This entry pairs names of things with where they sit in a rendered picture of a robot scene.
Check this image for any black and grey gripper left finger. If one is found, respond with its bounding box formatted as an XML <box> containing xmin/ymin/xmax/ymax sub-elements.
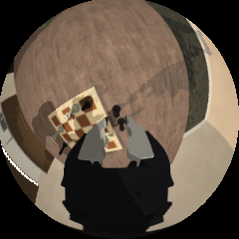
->
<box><xmin>61</xmin><ymin>117</ymin><xmax>108</xmax><ymax>187</ymax></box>

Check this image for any brown and cream chessboard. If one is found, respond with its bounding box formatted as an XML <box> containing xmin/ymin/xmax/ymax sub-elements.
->
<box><xmin>48</xmin><ymin>87</ymin><xmax>122</xmax><ymax>152</ymax></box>

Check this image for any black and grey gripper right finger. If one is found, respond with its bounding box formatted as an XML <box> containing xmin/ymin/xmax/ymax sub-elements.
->
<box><xmin>125</xmin><ymin>116</ymin><xmax>174</xmax><ymax>187</ymax></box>

